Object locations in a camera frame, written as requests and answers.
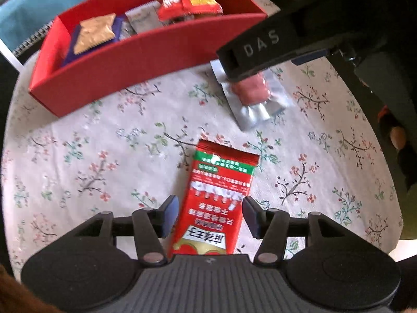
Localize red tomato snack packet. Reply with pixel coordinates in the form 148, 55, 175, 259
170, 140, 259, 256

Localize vacuum packed sausages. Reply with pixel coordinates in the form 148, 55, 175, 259
210, 60, 294, 131

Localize red yellow Trolli packet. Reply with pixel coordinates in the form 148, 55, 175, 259
156, 0, 223, 22

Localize purple pastry packet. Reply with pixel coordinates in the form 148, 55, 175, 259
61, 14, 135, 67

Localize silver white snack packet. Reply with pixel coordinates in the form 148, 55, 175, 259
125, 1, 164, 34

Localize brown wafer packet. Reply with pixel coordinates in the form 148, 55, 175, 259
73, 14, 116, 55

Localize person's right hand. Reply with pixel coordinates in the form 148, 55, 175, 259
377, 106, 407, 151

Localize floral tablecloth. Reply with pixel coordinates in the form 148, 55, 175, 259
0, 0, 405, 281

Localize red cardboard box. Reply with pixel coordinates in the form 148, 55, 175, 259
28, 0, 266, 117

